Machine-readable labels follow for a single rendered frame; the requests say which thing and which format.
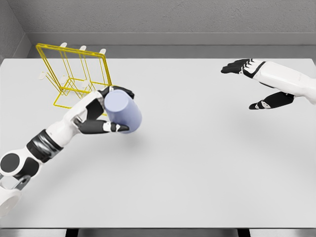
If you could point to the lavender blue cup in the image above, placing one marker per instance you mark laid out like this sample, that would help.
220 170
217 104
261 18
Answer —
124 112

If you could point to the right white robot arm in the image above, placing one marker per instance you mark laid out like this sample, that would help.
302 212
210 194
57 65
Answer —
307 86

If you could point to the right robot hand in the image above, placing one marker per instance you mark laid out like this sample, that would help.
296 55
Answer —
271 74

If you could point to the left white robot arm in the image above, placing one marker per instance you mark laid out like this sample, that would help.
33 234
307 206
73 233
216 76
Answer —
34 158

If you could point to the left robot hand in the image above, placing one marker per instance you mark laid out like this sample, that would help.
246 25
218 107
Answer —
92 111

